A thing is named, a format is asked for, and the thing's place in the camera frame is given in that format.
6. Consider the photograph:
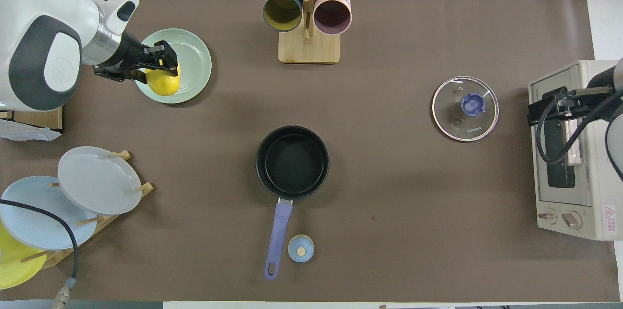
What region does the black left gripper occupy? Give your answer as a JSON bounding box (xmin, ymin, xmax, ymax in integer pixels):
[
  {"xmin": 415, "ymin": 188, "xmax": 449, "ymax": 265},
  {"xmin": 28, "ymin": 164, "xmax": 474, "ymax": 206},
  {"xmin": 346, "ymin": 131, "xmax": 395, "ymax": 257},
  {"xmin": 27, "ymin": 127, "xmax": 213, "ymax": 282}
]
[{"xmin": 93, "ymin": 31, "xmax": 179, "ymax": 82}]

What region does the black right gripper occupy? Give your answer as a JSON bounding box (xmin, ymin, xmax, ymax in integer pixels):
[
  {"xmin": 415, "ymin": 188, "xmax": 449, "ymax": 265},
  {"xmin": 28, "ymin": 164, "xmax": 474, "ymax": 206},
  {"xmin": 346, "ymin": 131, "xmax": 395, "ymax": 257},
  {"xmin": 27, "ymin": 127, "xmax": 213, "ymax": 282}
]
[{"xmin": 528, "ymin": 58, "xmax": 623, "ymax": 127}]

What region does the yellow lemon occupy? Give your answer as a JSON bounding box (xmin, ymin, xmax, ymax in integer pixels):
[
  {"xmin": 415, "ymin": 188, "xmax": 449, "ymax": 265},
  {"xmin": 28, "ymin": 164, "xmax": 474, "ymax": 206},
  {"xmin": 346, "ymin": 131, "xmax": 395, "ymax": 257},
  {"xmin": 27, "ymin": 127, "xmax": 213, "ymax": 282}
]
[{"xmin": 147, "ymin": 62, "xmax": 182, "ymax": 97}]

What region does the pale green plate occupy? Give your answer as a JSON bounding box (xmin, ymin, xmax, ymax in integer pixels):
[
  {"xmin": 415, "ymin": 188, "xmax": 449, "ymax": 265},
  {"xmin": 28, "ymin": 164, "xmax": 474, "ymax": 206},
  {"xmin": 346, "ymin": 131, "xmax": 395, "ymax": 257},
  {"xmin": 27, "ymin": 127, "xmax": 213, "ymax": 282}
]
[{"xmin": 132, "ymin": 28, "xmax": 213, "ymax": 105}]

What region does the grey plate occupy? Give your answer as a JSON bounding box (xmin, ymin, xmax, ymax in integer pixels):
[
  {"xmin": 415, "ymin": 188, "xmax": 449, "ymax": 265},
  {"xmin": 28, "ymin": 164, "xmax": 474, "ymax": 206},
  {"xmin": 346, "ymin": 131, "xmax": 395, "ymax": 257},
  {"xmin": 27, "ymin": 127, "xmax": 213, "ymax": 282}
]
[{"xmin": 57, "ymin": 146, "xmax": 143, "ymax": 216}]

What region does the wooden plate rack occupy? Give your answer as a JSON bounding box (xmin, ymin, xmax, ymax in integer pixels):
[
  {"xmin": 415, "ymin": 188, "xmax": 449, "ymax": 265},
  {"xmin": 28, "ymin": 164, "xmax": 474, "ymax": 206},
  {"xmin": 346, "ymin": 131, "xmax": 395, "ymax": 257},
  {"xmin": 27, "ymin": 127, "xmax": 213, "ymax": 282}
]
[{"xmin": 19, "ymin": 150, "xmax": 155, "ymax": 270}]

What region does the light blue plate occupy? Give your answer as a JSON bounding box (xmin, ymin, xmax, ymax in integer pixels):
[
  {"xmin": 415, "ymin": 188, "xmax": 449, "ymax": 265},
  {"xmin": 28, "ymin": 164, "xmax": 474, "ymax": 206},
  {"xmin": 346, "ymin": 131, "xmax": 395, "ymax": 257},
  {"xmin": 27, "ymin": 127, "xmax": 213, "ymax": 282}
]
[{"xmin": 0, "ymin": 176, "xmax": 98, "ymax": 251}]

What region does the yellow plate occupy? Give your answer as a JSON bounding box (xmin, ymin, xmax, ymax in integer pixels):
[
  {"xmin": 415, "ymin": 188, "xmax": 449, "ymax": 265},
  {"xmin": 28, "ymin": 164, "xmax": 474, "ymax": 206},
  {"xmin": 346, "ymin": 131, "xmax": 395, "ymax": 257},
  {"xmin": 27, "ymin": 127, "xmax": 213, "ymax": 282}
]
[{"xmin": 0, "ymin": 221, "xmax": 48, "ymax": 290}]

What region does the beige toaster oven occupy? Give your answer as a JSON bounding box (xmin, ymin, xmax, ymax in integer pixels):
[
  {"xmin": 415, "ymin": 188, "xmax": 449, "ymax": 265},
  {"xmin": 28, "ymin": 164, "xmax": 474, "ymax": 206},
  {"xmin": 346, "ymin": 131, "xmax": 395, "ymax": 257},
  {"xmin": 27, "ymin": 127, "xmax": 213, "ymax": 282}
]
[{"xmin": 528, "ymin": 59, "xmax": 623, "ymax": 241}]

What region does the dark teal mug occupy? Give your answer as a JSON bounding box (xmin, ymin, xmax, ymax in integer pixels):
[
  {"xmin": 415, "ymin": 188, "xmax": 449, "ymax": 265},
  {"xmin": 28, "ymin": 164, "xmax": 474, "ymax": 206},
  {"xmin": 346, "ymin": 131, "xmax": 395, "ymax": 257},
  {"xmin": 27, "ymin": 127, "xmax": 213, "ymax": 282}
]
[{"xmin": 263, "ymin": 0, "xmax": 304, "ymax": 33}]

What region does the wooden shelf box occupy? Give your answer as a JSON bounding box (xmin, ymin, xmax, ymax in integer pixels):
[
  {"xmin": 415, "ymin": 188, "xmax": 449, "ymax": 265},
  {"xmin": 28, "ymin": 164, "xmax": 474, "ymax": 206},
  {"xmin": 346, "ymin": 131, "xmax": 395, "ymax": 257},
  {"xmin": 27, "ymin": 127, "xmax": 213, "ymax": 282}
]
[{"xmin": 0, "ymin": 106, "xmax": 64, "ymax": 132}]

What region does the wooden mug tree stand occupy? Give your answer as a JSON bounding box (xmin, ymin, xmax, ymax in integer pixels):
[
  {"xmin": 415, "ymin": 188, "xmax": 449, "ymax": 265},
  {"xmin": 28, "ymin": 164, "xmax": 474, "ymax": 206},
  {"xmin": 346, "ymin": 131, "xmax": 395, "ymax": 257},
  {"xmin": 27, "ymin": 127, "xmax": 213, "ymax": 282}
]
[{"xmin": 261, "ymin": 0, "xmax": 356, "ymax": 64}]

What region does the white patterned cloth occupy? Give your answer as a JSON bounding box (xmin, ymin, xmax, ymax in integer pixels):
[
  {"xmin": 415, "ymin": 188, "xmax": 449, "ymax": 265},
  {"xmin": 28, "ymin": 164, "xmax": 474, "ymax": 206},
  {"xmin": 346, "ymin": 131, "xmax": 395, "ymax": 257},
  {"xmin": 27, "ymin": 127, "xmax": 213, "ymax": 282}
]
[{"xmin": 0, "ymin": 119, "xmax": 63, "ymax": 142}]

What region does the brown table mat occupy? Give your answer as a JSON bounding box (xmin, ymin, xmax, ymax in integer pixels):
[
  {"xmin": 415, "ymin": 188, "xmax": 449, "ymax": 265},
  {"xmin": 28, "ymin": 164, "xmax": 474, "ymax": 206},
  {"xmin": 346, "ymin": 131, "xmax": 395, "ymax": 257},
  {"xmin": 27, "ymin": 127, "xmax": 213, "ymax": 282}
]
[{"xmin": 0, "ymin": 0, "xmax": 621, "ymax": 302}]

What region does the pink mug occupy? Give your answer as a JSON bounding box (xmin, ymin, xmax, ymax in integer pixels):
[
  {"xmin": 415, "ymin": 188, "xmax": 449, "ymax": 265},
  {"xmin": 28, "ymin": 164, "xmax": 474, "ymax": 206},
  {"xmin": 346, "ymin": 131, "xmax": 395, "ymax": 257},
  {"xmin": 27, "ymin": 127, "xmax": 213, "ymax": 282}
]
[{"xmin": 313, "ymin": 0, "xmax": 352, "ymax": 36}]

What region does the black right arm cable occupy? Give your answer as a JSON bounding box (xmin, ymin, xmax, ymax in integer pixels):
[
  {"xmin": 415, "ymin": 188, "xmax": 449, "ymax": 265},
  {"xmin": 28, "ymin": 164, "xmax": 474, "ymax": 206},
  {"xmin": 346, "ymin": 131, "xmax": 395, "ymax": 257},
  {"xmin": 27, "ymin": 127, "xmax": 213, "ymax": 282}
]
[{"xmin": 534, "ymin": 86, "xmax": 623, "ymax": 164}]

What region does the black saucepan purple handle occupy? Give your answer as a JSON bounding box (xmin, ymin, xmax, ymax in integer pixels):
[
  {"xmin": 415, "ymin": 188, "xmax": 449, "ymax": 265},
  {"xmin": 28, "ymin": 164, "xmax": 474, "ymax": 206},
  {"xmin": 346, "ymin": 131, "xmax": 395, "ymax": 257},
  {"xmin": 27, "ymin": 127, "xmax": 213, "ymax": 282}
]
[{"xmin": 255, "ymin": 125, "xmax": 330, "ymax": 280}]

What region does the black cable metal connector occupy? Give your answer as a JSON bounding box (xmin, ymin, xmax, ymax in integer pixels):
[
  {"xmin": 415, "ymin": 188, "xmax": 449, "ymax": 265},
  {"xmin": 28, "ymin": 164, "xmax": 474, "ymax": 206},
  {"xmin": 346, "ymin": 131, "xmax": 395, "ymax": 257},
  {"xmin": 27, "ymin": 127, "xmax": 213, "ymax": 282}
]
[{"xmin": 0, "ymin": 199, "xmax": 79, "ymax": 309}]

